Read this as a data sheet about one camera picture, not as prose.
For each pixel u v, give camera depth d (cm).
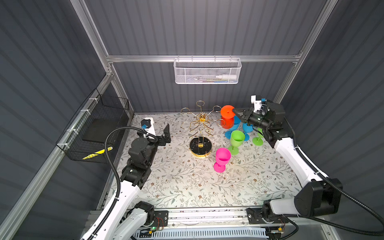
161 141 62
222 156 86
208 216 75
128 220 56
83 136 69
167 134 62
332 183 40
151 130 58
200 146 99
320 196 41
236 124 93
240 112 69
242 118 66
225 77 91
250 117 66
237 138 93
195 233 77
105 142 50
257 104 69
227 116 74
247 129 69
